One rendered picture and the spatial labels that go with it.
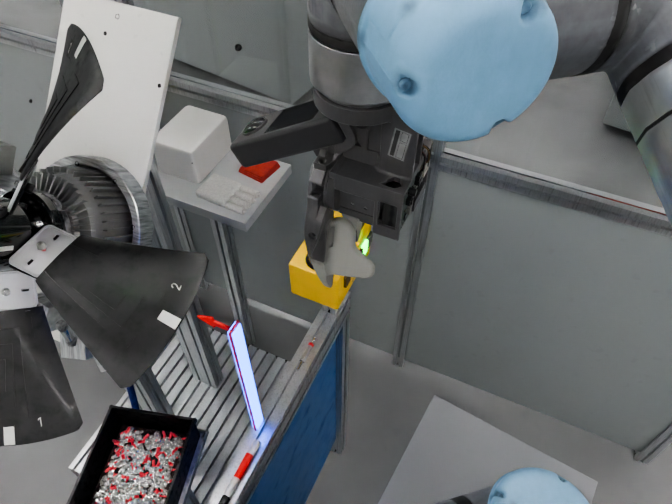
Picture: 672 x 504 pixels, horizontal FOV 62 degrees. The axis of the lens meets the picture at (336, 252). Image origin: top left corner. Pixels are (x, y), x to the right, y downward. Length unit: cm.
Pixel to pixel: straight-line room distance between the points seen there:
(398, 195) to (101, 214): 73
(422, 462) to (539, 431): 128
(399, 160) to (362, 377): 172
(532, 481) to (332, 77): 46
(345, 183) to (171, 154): 108
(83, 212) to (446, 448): 72
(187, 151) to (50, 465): 120
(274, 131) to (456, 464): 58
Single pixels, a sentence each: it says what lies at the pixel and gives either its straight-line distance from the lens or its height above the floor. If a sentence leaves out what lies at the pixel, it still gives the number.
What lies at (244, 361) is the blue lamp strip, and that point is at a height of 110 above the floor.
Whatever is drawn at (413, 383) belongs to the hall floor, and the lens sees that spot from 211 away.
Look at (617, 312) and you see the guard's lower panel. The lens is 161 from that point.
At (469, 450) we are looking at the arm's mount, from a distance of 90.
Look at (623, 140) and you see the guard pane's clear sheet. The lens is 127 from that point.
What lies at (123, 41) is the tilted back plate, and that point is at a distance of 119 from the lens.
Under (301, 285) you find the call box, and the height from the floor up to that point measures 102.
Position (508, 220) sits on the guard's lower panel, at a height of 86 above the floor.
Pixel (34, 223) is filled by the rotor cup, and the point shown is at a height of 118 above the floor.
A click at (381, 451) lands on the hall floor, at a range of 200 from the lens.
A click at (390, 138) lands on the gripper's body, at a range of 42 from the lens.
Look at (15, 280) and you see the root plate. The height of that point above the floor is 112.
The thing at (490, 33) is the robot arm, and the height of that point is 175.
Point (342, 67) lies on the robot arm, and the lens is 38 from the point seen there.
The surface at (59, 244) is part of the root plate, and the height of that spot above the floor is 119.
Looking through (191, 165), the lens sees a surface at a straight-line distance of 147.
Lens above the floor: 186
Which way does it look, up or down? 50 degrees down
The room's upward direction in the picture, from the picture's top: straight up
